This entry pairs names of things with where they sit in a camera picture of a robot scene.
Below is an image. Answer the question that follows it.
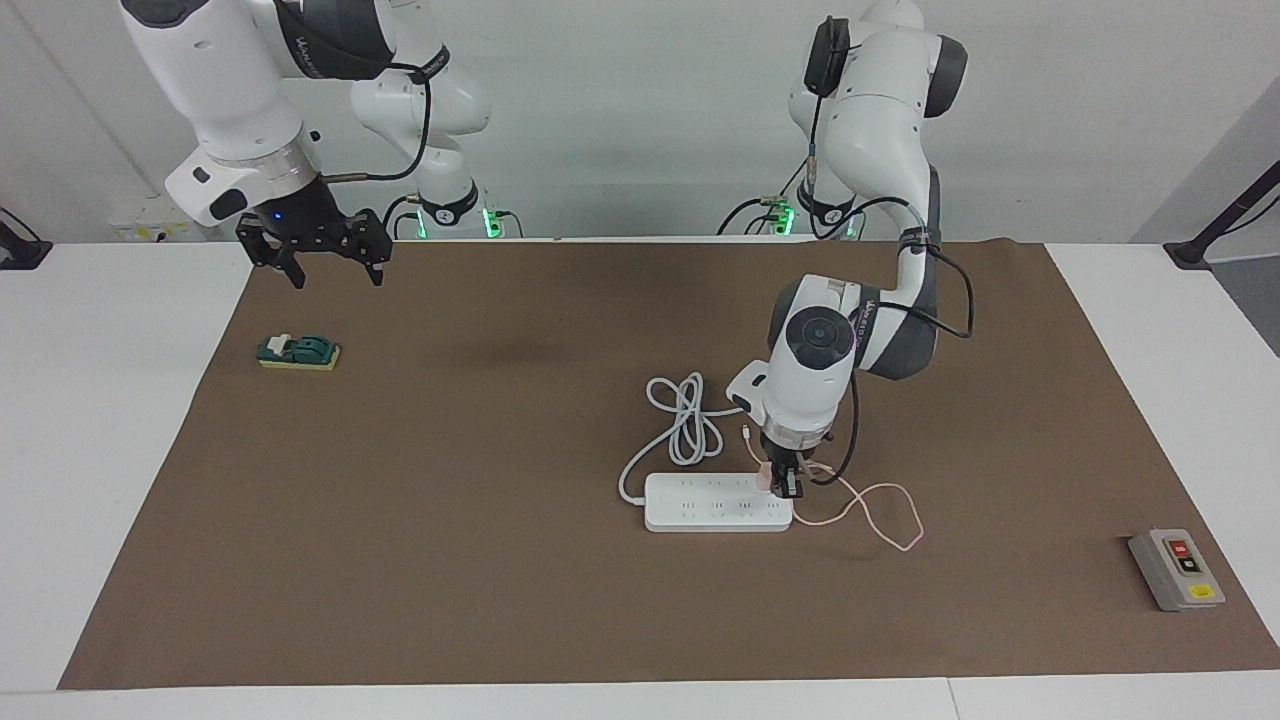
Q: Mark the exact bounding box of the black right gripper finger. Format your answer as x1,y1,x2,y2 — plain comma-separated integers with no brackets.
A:
238,218,306,291
342,208,393,287

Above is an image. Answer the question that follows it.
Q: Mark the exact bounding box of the thin pink charging cable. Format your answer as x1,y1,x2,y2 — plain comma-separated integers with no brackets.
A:
742,425,924,553

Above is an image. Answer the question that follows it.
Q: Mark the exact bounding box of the white power strip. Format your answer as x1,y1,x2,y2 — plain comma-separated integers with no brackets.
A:
643,472,794,533

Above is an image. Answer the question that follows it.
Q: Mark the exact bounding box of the brown table mat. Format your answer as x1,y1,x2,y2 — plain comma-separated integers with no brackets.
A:
57,240,1280,691

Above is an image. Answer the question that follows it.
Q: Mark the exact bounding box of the black slanted stand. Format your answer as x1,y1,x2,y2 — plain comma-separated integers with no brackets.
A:
1163,160,1280,271

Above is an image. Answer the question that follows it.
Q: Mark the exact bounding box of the black base power cable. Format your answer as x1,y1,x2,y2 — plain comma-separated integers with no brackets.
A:
716,150,813,238
378,193,426,241

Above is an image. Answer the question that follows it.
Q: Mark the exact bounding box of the white power strip cord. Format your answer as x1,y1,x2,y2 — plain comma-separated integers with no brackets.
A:
617,372,746,506

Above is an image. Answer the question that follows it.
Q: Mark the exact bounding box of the green knife switch yellow base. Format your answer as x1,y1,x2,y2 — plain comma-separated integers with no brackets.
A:
256,333,342,372

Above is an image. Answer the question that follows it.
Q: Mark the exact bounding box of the white wall outlet box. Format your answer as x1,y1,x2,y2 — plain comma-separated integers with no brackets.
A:
108,195,223,243

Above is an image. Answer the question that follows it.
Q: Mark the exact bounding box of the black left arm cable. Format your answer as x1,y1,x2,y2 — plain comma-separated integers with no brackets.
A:
805,90,976,486

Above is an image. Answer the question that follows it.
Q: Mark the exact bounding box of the grey on-off switch box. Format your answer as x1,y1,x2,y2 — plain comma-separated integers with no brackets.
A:
1128,528,1227,613

